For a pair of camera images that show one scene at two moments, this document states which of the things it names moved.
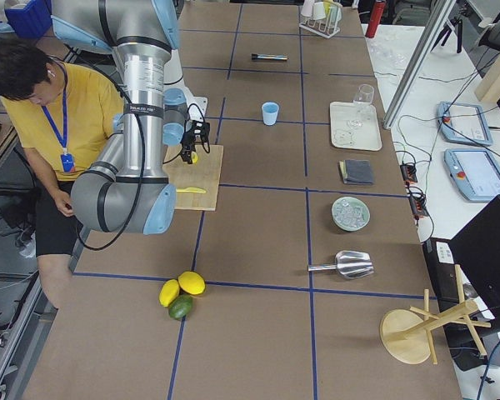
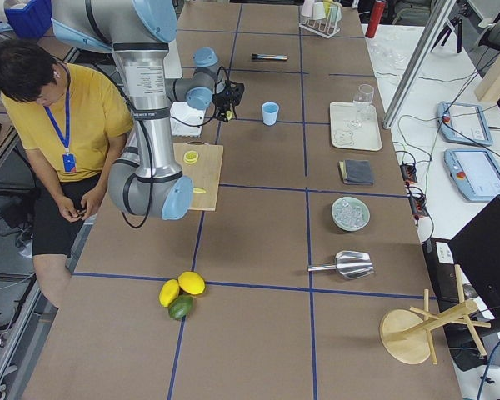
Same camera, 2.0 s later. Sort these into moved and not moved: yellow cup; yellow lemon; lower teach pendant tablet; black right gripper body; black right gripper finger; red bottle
Moved: black right gripper body; black right gripper finger
Not moved: red bottle; yellow lemon; yellow cup; lower teach pendant tablet
